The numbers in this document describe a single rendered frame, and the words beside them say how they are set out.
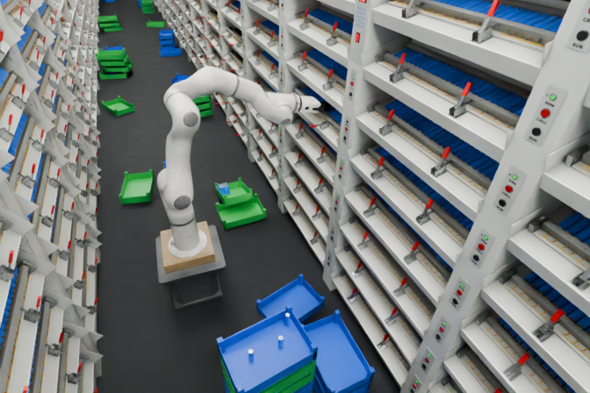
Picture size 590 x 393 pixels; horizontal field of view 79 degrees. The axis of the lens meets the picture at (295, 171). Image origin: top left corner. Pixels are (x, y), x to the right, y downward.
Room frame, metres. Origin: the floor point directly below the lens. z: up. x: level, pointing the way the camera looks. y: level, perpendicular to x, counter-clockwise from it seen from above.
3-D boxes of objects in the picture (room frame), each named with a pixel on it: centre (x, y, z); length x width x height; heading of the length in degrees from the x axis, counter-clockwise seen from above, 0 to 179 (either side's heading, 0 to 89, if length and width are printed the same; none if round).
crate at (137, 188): (2.10, 1.17, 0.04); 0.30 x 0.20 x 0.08; 15
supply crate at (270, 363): (0.68, 0.07, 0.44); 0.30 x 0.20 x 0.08; 122
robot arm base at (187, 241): (1.26, 0.53, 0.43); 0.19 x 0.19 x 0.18
